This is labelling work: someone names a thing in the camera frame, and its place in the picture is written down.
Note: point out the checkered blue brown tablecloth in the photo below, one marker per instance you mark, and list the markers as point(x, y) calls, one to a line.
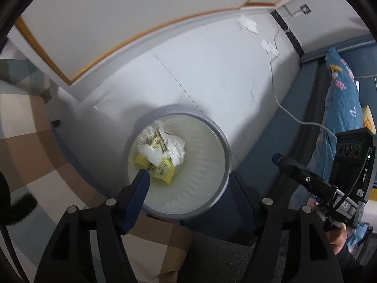
point(33, 163)

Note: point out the white tissue paper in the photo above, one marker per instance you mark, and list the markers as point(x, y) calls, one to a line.
point(174, 144)

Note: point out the person's right hand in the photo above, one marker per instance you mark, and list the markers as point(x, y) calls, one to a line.
point(336, 236)

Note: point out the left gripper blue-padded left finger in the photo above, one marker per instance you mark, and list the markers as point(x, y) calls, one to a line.
point(68, 256)

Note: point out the blue floral bedding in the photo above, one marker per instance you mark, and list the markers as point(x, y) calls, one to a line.
point(343, 112)

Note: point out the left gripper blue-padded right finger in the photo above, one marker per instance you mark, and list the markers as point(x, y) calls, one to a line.
point(309, 255)

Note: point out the wall power socket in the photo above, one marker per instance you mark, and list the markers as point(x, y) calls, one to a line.
point(305, 9)

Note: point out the grey round trash bin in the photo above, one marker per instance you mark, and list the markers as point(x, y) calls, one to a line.
point(187, 156)

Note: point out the yellow-green snack wrapper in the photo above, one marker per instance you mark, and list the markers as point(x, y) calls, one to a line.
point(154, 158)

